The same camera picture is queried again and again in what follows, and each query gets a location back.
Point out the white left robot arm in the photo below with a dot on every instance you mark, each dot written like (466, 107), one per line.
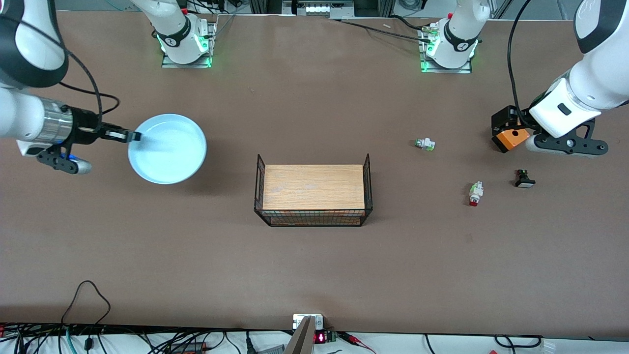
(604, 73)

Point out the black button with white cap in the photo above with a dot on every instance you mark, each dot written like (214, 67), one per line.
(525, 180)

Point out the red LED display module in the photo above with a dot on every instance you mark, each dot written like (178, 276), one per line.
(322, 337)

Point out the grey camera stand bar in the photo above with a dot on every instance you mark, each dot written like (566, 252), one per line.
(300, 339)

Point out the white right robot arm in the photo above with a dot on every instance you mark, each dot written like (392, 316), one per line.
(19, 118)

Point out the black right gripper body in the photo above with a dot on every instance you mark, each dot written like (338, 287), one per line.
(84, 132)

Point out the aluminium frame structure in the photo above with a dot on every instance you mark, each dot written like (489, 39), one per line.
(319, 7)

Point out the green push button switch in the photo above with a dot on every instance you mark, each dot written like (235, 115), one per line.
(425, 144)

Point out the black power adapter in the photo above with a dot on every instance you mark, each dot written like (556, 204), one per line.
(189, 347)

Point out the red push button switch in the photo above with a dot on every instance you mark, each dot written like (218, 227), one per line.
(475, 193)

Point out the wooden board shelf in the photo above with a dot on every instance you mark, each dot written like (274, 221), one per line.
(314, 187)

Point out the light blue round plate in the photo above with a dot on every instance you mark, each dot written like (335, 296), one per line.
(169, 150)

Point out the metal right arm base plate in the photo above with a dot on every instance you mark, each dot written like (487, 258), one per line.
(212, 34)

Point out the white stand bracket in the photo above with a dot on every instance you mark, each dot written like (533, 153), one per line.
(297, 320)

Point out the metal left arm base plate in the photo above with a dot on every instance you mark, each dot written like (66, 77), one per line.
(423, 54)

